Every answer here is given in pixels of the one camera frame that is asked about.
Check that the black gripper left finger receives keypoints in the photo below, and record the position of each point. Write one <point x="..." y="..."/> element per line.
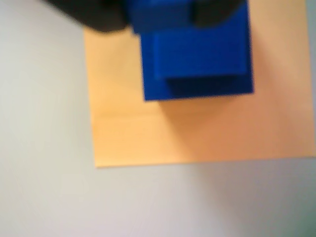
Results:
<point x="98" y="14"/>

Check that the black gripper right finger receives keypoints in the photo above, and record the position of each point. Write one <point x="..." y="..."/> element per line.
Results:
<point x="214" y="11"/>

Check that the small blue cube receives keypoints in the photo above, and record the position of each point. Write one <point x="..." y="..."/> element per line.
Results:
<point x="200" y="56"/>

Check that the tiny blue cube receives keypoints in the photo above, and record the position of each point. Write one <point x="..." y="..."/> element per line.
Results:
<point x="160" y="17"/>

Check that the medium blue cube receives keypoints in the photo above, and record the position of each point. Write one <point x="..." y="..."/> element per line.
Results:
<point x="149" y="84"/>

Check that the orange paper square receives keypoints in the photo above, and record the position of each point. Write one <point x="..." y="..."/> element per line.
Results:
<point x="148" y="138"/>

